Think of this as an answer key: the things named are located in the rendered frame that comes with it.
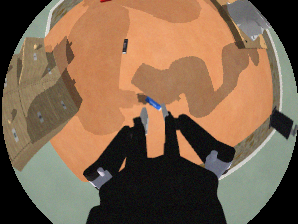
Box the wooden drawer front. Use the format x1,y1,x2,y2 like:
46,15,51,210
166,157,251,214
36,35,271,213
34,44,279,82
19,83,57,139
42,79,77,121
41,53,60,81
2,91,32,161
17,37,48,88
3,56,17,95

